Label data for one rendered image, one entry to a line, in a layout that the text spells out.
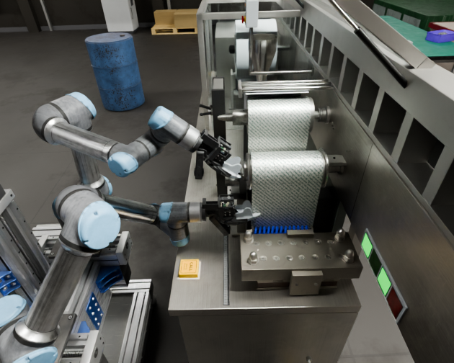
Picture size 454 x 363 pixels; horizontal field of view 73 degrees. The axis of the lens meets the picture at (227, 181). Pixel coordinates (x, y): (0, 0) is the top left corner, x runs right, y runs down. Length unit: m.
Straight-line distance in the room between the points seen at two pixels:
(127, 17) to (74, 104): 8.68
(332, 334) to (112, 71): 4.13
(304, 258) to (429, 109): 0.62
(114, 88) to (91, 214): 3.97
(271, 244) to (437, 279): 0.57
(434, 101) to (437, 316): 0.42
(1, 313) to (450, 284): 1.13
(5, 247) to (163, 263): 1.38
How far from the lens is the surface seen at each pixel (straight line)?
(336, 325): 1.31
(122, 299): 2.08
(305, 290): 1.16
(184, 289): 1.19
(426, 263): 0.77
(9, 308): 1.18
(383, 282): 0.93
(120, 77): 4.71
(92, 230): 0.88
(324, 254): 1.14
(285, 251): 1.13
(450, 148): 0.69
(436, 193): 0.73
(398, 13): 7.59
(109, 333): 1.99
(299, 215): 1.18
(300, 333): 1.32
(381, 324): 2.31
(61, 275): 0.97
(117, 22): 10.01
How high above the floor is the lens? 1.88
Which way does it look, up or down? 37 degrees down
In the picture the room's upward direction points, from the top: 2 degrees counter-clockwise
